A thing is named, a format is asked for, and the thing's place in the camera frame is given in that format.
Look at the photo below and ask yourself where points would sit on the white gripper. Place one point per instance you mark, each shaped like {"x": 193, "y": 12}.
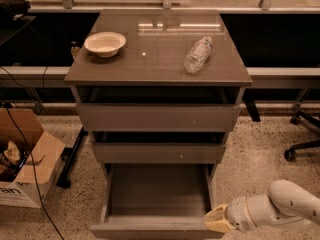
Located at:
{"x": 239, "y": 211}

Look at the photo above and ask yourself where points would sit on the grey bottom drawer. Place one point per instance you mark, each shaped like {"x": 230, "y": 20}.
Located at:
{"x": 156, "y": 202}

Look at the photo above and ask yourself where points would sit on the grey drawer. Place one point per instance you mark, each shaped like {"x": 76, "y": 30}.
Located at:
{"x": 159, "y": 147}
{"x": 157, "y": 109}
{"x": 156, "y": 202}

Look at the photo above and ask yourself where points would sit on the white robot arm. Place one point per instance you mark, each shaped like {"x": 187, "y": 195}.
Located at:
{"x": 284, "y": 205}

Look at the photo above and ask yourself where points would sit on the grey middle drawer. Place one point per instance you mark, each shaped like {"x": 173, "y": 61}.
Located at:
{"x": 159, "y": 147}

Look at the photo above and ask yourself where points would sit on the grey drawer cabinet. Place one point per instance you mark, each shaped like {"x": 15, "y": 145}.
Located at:
{"x": 157, "y": 42}

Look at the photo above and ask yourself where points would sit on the grey top drawer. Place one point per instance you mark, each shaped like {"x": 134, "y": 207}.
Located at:
{"x": 157, "y": 109}

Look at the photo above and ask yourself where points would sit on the black office chair base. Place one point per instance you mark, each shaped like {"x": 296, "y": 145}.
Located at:
{"x": 306, "y": 138}

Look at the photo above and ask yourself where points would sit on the black table leg right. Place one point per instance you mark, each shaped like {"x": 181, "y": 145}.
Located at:
{"x": 251, "y": 106}

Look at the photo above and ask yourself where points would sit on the black table leg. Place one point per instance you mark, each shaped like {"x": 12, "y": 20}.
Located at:
{"x": 251, "y": 106}
{"x": 68, "y": 156}

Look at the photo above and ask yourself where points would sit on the clear plastic water bottle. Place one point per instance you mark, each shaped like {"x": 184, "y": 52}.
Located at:
{"x": 198, "y": 54}

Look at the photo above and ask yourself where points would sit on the black table leg left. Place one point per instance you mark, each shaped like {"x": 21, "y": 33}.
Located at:
{"x": 68, "y": 156}

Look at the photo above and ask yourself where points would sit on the open cardboard box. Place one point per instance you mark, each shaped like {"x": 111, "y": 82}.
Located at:
{"x": 40, "y": 158}

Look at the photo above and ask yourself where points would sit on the white paper bowl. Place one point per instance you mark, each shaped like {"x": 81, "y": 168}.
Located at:
{"x": 105, "y": 44}

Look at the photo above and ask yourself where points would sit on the crumpled snack bag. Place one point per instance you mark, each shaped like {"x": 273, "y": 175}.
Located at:
{"x": 10, "y": 160}

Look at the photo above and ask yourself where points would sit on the small bottle behind cabinet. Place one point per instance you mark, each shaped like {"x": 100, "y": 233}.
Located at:
{"x": 75, "y": 48}

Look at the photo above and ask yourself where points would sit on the black bag on desk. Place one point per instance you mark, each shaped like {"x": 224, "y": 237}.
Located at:
{"x": 11, "y": 10}

